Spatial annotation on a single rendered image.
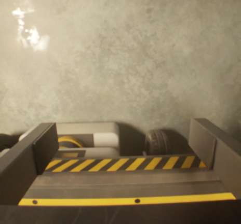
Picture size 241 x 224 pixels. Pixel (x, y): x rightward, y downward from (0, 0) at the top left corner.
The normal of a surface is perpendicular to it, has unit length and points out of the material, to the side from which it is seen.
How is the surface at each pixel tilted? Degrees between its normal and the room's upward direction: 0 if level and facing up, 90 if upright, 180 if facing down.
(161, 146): 54
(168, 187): 0
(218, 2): 0
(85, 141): 0
